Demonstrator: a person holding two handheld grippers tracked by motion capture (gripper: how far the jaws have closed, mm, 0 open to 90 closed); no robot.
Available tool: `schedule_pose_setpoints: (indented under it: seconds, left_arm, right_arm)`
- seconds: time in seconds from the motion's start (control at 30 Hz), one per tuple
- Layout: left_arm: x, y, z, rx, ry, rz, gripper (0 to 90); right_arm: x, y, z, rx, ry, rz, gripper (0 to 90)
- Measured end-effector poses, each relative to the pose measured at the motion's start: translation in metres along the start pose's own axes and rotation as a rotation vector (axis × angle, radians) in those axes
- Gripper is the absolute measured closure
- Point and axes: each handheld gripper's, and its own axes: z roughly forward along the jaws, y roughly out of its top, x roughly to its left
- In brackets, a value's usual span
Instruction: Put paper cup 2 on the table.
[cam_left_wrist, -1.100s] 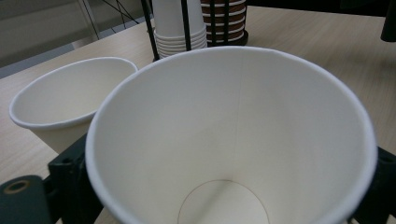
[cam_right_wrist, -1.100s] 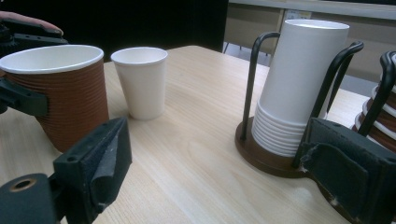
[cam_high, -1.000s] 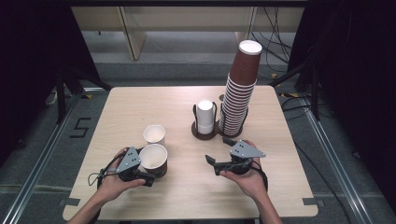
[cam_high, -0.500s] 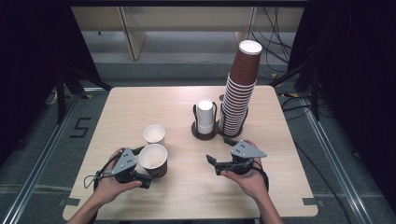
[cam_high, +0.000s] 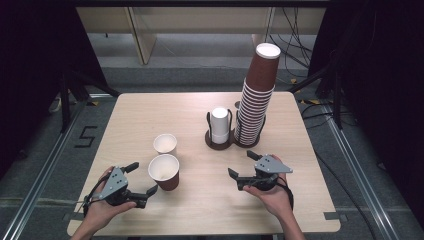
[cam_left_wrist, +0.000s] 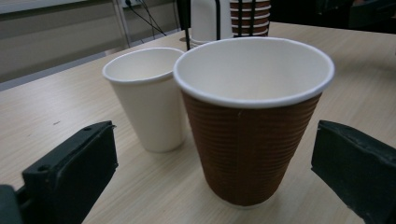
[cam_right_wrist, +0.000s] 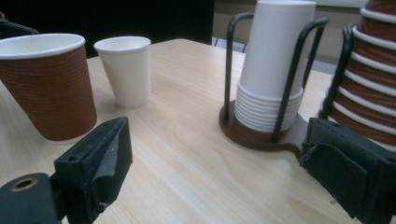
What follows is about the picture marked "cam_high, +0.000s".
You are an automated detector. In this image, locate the bundle of black cables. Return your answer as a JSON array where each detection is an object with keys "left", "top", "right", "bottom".
[{"left": 266, "top": 7, "right": 314, "bottom": 79}]

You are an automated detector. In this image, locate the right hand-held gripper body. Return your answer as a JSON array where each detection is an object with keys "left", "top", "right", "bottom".
[{"left": 235, "top": 154, "right": 294, "bottom": 192}]

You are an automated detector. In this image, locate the black wire cup holder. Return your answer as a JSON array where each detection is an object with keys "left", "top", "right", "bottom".
[{"left": 204, "top": 109, "right": 267, "bottom": 152}]

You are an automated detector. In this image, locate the person's left hand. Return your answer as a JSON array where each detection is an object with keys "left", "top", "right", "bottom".
[{"left": 81, "top": 166, "right": 138, "bottom": 234}]

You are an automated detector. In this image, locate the stack of white paper cups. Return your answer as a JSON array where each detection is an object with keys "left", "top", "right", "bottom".
[{"left": 210, "top": 106, "right": 231, "bottom": 145}]

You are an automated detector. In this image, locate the black metal stand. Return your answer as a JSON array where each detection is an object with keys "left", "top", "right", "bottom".
[
  {"left": 59, "top": 69, "right": 121, "bottom": 134},
  {"left": 288, "top": 49, "right": 344, "bottom": 131}
]

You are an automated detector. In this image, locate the aluminium floor rail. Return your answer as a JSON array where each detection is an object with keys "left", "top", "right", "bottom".
[
  {"left": 0, "top": 99, "right": 91, "bottom": 240},
  {"left": 319, "top": 103, "right": 401, "bottom": 240}
]

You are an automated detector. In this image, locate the single white paper cup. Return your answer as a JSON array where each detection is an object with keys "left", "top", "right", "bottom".
[{"left": 152, "top": 133, "right": 178, "bottom": 155}]

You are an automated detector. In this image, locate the person's right hand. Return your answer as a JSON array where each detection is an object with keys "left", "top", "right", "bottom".
[{"left": 243, "top": 173, "right": 294, "bottom": 219}]

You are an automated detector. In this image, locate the left hand-held gripper cable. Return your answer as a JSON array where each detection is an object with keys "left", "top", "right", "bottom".
[{"left": 75, "top": 174, "right": 111, "bottom": 216}]

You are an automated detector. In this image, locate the single brown paper cup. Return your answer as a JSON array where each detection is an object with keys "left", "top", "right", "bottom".
[{"left": 147, "top": 153, "right": 181, "bottom": 192}]

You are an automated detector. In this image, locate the beige cabinet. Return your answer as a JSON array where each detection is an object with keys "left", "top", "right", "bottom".
[{"left": 77, "top": 7, "right": 327, "bottom": 66}]

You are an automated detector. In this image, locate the black curtain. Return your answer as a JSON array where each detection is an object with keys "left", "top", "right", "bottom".
[
  {"left": 308, "top": 0, "right": 424, "bottom": 228},
  {"left": 0, "top": 0, "right": 109, "bottom": 174}
]

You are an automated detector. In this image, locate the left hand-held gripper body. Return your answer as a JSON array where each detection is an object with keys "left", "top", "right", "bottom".
[{"left": 98, "top": 165, "right": 150, "bottom": 210}]

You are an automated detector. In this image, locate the black floor cable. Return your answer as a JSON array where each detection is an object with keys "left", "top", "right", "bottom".
[{"left": 301, "top": 99, "right": 378, "bottom": 240}]

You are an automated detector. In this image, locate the stack of brown paper cups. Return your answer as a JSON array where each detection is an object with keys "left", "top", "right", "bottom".
[{"left": 233, "top": 42, "right": 282, "bottom": 147}]

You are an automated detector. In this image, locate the right hand-held gripper cable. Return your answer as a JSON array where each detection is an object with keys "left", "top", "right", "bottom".
[{"left": 276, "top": 174, "right": 295, "bottom": 211}]

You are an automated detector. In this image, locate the hand-held gripper cable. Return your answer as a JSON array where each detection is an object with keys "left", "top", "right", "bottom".
[
  {"left": 276, "top": 174, "right": 295, "bottom": 211},
  {"left": 75, "top": 174, "right": 111, "bottom": 216}
]

